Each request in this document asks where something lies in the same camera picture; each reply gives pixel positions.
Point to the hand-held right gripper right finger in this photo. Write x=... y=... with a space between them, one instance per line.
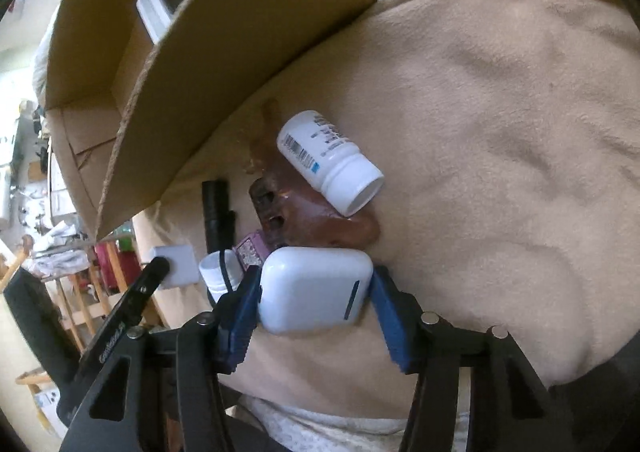
x=395 y=327

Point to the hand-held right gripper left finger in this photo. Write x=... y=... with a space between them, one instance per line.
x=240 y=327

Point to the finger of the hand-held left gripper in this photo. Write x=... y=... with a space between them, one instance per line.
x=142 y=289

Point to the white square power adapter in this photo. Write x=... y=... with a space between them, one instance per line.
x=177 y=267

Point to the small pink box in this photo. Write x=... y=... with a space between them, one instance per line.
x=248 y=252

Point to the white earbud case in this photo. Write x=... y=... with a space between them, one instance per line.
x=310 y=292

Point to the black cylinder flashlight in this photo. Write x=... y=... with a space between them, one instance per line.
x=215 y=212

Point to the cardboard box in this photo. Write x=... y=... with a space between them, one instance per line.
x=225 y=57

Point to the red bag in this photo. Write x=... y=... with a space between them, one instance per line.
x=107 y=257

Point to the wooden chair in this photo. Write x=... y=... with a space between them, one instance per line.
x=82 y=304

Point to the small white bottle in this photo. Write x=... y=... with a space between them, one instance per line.
x=211 y=277

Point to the white dotted quilt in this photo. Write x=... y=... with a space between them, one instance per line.
x=320 y=427

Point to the white pill bottle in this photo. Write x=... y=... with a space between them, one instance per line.
x=320 y=152

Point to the grey clothing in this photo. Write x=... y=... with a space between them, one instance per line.
x=600 y=402

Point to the beige blanket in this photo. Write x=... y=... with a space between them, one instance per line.
x=500 y=132

